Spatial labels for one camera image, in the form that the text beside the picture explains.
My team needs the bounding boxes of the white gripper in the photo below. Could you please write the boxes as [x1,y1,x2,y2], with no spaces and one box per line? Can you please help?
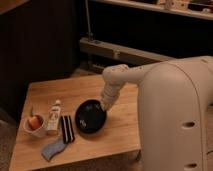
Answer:
[100,84,122,111]

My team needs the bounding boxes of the black ceramic bowl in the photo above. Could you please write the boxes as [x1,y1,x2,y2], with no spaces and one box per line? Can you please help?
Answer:
[75,99,107,134]

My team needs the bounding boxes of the black striped rectangular case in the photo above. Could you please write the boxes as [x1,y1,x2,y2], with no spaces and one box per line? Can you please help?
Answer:
[60,115,75,144]

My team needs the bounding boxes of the white lotion bottle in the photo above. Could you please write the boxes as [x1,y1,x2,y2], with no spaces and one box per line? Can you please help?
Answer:
[46,100,61,135]

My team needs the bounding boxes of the blue-grey cloth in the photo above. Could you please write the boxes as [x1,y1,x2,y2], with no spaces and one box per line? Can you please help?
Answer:
[41,138,66,161]

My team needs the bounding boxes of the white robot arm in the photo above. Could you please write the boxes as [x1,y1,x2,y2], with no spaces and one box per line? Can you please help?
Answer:
[101,56,213,171]

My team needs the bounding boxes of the beige ceramic cup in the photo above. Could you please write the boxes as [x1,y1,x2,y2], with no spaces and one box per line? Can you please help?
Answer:
[23,115,46,138]

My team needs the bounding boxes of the wooden table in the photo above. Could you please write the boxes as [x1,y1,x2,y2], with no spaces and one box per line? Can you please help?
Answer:
[9,75,140,171]

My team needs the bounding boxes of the orange carrot toy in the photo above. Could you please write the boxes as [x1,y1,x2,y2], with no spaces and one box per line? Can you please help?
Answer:
[27,109,42,130]

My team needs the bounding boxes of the vertical metal pole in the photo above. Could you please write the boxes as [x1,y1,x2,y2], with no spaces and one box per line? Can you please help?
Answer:
[85,0,93,41]

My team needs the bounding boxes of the wooden shelf with items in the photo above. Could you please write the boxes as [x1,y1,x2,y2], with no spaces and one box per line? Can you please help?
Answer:
[92,0,213,21]

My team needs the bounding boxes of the grey metal rail beam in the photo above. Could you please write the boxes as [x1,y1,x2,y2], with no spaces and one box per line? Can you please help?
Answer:
[79,37,172,65]

